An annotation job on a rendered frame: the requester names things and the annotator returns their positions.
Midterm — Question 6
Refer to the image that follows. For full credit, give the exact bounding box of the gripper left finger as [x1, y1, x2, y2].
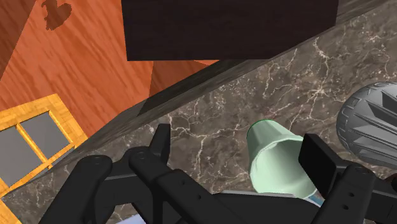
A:
[38, 123, 243, 224]

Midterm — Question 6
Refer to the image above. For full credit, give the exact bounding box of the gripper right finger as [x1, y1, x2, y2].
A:
[298, 133, 397, 224]

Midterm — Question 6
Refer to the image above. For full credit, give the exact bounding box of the grey ribbed ball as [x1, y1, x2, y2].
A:
[336, 81, 397, 171]

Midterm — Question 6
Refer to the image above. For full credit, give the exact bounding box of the pale green cup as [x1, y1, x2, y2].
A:
[246, 118, 320, 200]

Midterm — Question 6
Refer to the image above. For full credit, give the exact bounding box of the yellow wooden frame window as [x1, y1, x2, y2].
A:
[0, 93, 89, 224]

